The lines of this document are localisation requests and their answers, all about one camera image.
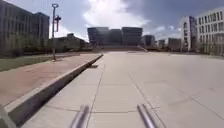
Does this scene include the lamp pole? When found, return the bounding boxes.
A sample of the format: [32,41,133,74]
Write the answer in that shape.
[50,3,62,62]

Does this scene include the red brick path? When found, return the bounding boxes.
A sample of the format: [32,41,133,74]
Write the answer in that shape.
[0,53,102,108]

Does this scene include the row of trees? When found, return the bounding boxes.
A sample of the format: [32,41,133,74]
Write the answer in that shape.
[0,31,53,58]

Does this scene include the grass strip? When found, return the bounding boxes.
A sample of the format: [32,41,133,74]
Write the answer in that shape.
[0,53,68,73]

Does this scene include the low dark building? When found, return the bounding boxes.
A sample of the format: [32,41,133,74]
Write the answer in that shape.
[49,32,90,53]

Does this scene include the group of distant buildings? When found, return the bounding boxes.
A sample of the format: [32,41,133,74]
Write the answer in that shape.
[141,34,183,52]

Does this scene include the grey stone kerb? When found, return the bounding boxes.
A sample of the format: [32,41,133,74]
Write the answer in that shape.
[0,53,104,128]

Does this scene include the tall grey building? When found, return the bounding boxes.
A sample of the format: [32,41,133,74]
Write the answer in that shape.
[0,0,51,44]

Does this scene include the dark glass building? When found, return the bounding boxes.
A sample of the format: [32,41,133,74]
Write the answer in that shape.
[86,26,144,47]

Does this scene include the grey concrete slab plaza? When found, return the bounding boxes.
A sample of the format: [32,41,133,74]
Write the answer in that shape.
[20,50,224,128]

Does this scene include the robot's own part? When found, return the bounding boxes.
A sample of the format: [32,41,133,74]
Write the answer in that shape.
[69,105,90,128]
[136,103,158,128]

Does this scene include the white office building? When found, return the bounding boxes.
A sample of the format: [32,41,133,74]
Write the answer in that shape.
[181,7,224,56]

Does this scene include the wide stone stairs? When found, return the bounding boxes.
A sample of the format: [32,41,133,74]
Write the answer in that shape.
[91,45,148,53]

